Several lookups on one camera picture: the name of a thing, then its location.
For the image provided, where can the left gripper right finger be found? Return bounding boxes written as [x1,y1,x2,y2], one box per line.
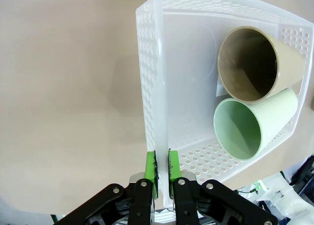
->
[167,148,279,225]

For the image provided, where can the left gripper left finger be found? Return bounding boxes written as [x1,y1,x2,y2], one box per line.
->
[52,150,159,225]

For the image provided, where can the white perforated plastic basket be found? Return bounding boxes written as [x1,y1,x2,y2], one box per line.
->
[134,0,314,207]

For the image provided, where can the pale green plastic cup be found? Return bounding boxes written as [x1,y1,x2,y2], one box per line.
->
[212,87,299,160]

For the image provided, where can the beige plastic cup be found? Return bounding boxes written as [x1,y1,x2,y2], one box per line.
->
[217,26,306,105]

